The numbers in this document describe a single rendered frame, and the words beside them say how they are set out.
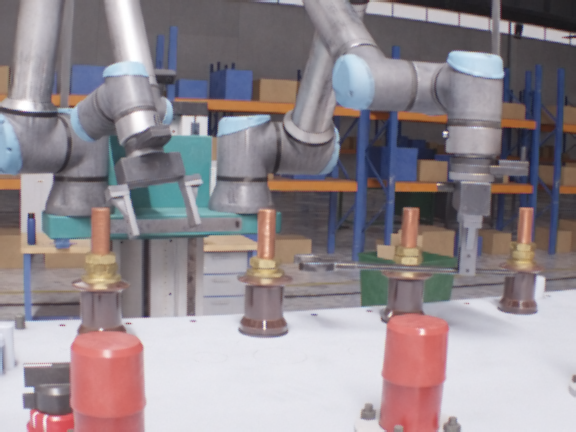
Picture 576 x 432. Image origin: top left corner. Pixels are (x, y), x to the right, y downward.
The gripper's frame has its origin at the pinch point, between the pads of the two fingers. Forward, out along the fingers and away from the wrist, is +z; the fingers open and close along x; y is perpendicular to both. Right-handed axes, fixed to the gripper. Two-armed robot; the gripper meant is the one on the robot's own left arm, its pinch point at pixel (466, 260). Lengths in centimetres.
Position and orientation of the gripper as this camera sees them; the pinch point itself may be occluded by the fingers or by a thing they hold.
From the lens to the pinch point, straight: 118.9
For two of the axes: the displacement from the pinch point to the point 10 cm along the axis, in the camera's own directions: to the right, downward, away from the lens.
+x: -1.6, 0.9, -9.8
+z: -0.4, 9.9, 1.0
